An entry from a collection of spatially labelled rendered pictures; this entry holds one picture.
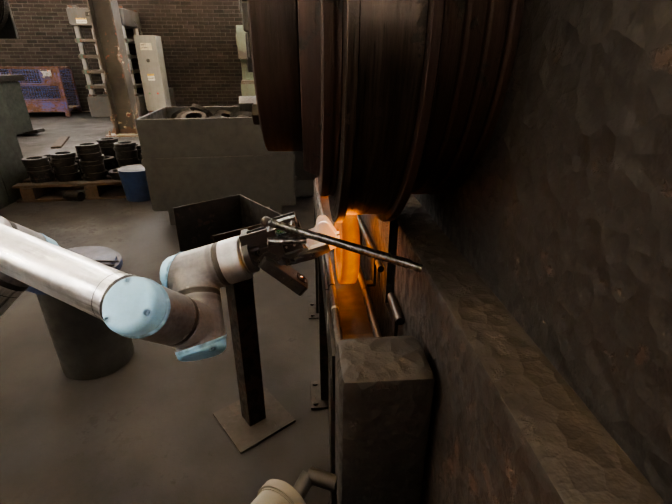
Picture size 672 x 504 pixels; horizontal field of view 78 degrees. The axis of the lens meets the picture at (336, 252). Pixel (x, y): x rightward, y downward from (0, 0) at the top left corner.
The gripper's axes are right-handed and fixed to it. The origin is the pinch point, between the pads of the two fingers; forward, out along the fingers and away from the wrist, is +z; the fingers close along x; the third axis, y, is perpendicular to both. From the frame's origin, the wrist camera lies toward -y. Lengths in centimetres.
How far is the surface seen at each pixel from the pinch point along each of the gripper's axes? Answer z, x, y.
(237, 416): -53, 28, -64
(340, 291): -4.3, -2.3, -10.3
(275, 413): -41, 29, -67
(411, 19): 11, -40, 34
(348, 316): -3.4, -12.6, -9.9
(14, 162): -257, 292, 25
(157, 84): -311, 899, 72
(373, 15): 8, -40, 35
